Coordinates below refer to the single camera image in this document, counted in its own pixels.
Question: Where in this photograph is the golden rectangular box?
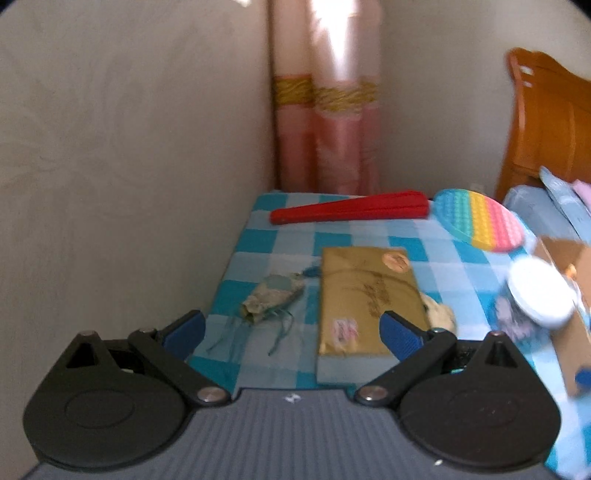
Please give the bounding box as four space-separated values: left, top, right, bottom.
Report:
316 246 428 385

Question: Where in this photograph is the blue and beige toy doll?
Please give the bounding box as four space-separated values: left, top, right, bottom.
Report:
421 294 459 334

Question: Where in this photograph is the clear jar with white lid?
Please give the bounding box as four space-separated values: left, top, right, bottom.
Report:
496 256 579 343

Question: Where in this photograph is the light blue bed sheet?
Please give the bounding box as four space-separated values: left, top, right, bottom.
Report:
502 185 591 241

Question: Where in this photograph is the cardboard box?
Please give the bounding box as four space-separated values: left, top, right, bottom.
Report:
533 235 591 398

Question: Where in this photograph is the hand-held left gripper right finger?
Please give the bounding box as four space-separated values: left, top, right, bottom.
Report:
353 310 523 408

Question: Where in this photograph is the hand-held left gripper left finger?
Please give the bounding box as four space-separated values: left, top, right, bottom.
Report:
64 310 230 408

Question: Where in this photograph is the blue printed pillow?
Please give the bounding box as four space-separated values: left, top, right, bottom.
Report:
539 166 591 238

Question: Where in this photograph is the pink striped curtain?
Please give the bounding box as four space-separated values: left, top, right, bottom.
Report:
268 0 384 195

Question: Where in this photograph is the blue checkered tablecloth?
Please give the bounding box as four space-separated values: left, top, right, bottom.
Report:
189 191 591 476

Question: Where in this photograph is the wooden bed headboard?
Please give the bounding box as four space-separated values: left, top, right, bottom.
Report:
495 47 591 201

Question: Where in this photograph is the pale sachet with teal strings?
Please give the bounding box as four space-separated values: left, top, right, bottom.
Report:
205 263 323 357

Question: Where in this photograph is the red folded fan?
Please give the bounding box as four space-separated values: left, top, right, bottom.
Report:
270 189 431 226

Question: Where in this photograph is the rainbow bubble pop toy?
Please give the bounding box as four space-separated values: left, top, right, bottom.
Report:
433 188 526 254

